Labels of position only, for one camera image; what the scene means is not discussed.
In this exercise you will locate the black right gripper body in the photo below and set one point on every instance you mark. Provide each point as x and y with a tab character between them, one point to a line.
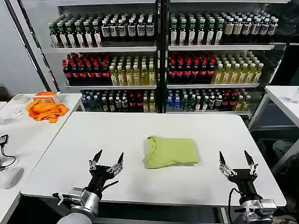
244	182

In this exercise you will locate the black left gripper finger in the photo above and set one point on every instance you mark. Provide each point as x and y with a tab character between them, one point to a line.
94	162
116	166

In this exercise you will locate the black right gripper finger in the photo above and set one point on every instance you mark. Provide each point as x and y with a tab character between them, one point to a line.
224	167
252	166

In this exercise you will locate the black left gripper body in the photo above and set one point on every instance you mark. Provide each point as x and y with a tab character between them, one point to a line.
100	176

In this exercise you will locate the light green shirt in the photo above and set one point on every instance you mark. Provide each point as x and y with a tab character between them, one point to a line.
171	152

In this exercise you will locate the grey bundle under table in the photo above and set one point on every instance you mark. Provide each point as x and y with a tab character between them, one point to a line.
283	150

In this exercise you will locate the white side table with clutter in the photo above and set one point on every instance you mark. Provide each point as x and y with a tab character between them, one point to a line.
28	140

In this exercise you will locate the orange cloth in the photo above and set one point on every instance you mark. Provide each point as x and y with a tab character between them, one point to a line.
45	110

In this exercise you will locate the white side table grey legs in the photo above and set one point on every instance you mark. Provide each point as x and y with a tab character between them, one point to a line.
283	100

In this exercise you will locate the grey oval mouse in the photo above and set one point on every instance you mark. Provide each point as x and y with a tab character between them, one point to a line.
14	178

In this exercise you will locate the orange and white box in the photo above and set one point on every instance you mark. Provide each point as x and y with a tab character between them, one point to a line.
45	94

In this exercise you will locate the clear plastic wrapper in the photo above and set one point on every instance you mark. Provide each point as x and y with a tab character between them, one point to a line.
16	113

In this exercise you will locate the small black charger device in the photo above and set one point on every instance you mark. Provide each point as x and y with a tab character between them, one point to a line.
4	139

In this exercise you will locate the white tape roll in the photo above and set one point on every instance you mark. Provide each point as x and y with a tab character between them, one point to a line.
21	99

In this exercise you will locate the black slanted frame post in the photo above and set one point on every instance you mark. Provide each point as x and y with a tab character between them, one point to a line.
38	44
28	44

